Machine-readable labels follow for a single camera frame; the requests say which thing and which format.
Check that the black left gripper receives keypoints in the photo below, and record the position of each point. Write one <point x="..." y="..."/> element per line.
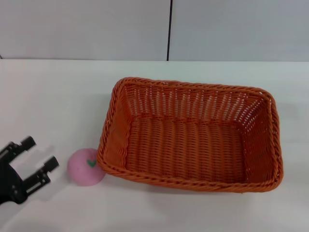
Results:
<point x="10" y="186"/>

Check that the pink foam ball green leaf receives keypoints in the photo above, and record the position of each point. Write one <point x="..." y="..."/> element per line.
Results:
<point x="82" y="172"/>

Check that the orange woven plastic basket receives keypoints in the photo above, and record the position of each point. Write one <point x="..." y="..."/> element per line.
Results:
<point x="188" y="149"/>

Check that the black vertical wall strip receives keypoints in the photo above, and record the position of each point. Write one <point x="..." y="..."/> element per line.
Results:
<point x="169" y="29"/>

